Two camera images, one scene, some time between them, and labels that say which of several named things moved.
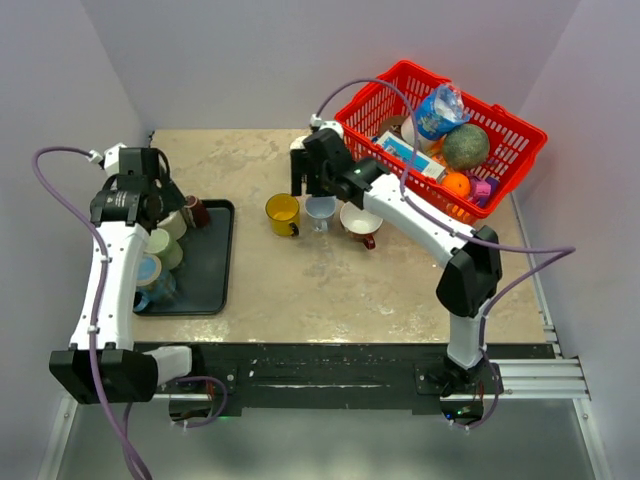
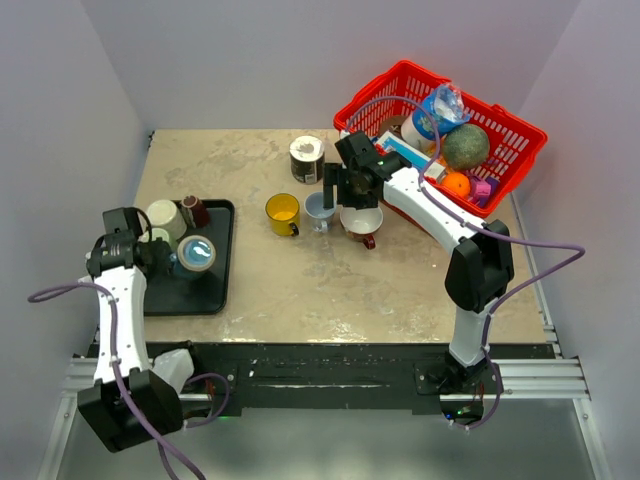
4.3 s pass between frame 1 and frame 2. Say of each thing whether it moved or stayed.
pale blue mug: stayed
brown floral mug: stayed
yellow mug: stayed
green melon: stayed
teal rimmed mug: moved
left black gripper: moved
